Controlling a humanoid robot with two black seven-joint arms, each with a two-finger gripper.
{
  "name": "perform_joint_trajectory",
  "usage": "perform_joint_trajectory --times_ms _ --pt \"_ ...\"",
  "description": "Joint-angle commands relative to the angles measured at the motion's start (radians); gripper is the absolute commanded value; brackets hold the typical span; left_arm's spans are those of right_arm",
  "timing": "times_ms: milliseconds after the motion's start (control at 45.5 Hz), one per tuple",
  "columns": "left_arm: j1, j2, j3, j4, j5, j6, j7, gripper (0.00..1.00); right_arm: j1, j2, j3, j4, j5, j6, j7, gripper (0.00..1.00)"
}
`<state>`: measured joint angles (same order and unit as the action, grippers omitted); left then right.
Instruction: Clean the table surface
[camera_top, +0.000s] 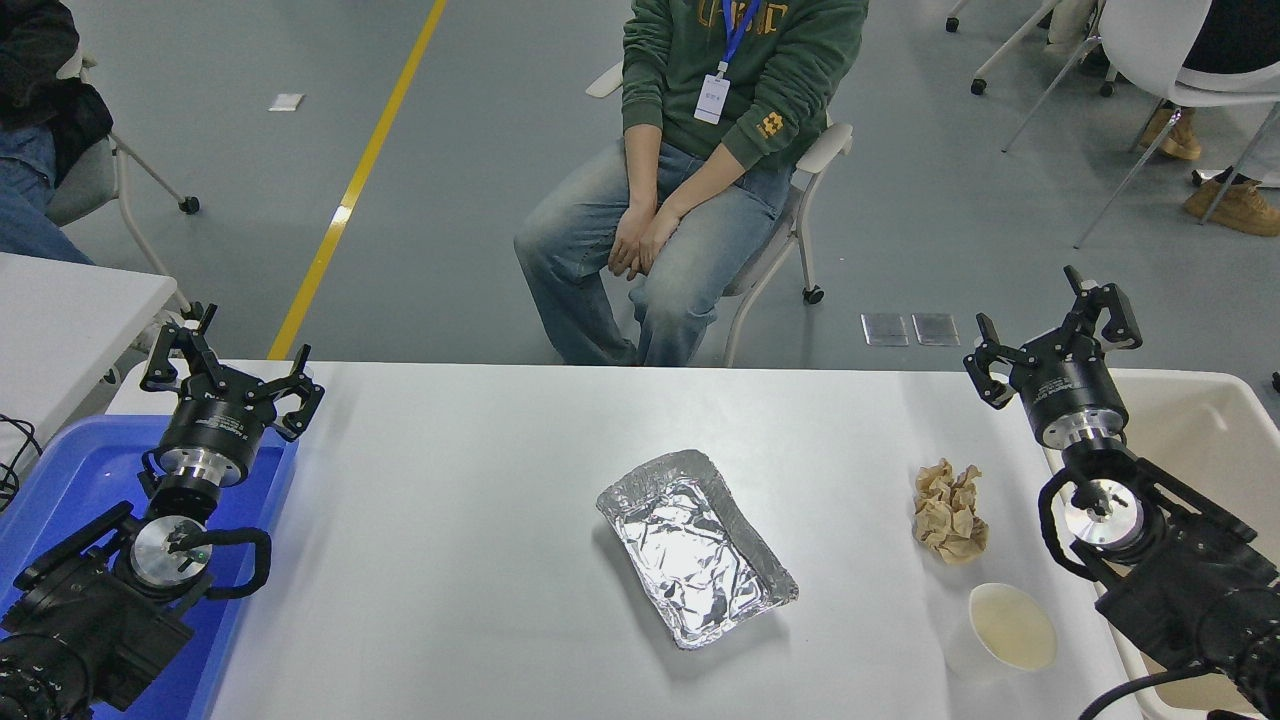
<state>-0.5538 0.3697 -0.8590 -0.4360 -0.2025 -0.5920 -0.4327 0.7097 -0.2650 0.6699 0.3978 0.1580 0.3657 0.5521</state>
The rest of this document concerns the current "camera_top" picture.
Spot white shell chair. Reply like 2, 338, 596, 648
1003, 0, 1280, 249

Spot white wheeled chair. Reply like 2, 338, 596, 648
586, 62, 854, 367

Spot silver foil tray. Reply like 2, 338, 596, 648
596, 449, 800, 652

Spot white paper cup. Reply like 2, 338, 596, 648
945, 583, 1059, 683

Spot person's left hand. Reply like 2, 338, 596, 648
634, 208, 683, 281

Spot white ID badge with lanyard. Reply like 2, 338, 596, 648
693, 0, 763, 126

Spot white side table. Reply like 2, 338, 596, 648
0, 252, 179, 476

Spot grey wheeled chair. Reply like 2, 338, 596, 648
45, 50, 201, 316

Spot black cable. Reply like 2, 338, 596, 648
0, 413, 43, 513

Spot blue plastic tray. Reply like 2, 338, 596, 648
0, 415, 301, 720

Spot person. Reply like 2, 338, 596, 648
513, 0, 869, 367
0, 0, 114, 266
1140, 0, 1280, 238

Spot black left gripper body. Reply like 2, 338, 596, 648
157, 386, 276, 471

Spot large pale plastic bin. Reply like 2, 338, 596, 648
1040, 368, 1280, 720

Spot person's right hand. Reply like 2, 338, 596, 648
608, 205, 651, 279

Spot crumpled tan paper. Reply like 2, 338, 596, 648
912, 458, 991, 567

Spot white wheeled chair legs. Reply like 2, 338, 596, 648
945, 0, 1116, 98

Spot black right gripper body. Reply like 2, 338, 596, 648
1010, 352, 1129, 448

